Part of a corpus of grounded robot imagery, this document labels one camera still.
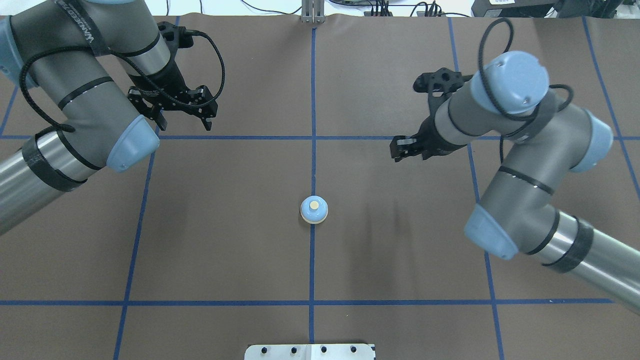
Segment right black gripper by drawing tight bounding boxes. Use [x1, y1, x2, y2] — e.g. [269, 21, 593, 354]
[390, 116, 466, 163]

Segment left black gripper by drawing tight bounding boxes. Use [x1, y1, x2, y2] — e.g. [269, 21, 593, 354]
[127, 63, 218, 132]

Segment blue and cream bell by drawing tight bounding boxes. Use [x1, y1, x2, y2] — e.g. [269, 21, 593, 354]
[299, 195, 329, 224]

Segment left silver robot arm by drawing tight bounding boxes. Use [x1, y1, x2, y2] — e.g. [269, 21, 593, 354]
[1, 0, 222, 234]

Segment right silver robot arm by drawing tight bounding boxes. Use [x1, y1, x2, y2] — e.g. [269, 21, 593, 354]
[390, 51, 639, 313]

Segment brown paper table cover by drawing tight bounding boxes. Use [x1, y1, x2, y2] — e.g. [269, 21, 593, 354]
[0, 15, 640, 360]

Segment blue tape grid lines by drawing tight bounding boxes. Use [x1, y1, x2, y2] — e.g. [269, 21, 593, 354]
[0, 15, 640, 360]

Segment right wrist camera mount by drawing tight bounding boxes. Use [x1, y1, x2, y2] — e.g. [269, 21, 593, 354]
[412, 67, 473, 111]

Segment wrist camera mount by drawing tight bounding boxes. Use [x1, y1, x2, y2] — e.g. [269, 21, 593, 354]
[157, 22, 195, 56]
[412, 67, 473, 111]

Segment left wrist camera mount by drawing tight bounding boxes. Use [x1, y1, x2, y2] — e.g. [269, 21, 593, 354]
[157, 22, 195, 56]

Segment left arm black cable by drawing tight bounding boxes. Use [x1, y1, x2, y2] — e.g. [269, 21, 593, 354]
[18, 30, 226, 133]

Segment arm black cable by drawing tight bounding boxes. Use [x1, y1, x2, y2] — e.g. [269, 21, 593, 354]
[477, 17, 575, 166]
[18, 30, 226, 133]

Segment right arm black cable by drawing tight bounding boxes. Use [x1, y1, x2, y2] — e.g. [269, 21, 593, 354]
[477, 17, 575, 166]

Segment aluminium frame post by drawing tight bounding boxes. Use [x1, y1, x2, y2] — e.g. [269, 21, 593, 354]
[300, 0, 326, 24]

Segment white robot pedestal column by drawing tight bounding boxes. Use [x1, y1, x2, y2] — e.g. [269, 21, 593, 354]
[243, 342, 377, 360]

